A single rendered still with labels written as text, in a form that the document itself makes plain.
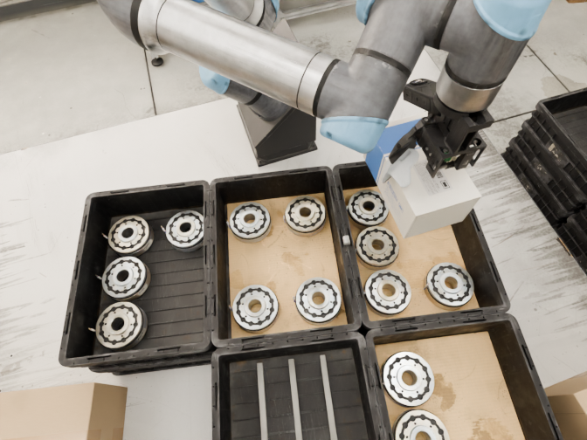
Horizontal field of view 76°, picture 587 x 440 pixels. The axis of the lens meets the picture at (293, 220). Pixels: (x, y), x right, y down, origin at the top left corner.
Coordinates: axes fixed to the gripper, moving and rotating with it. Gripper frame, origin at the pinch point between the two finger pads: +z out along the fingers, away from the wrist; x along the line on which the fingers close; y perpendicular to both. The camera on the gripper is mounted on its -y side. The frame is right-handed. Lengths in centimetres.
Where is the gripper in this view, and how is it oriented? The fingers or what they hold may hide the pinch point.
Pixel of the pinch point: (417, 168)
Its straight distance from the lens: 73.0
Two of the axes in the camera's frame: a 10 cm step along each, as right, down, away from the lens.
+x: 9.6, -2.8, 1.0
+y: 2.9, 8.5, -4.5
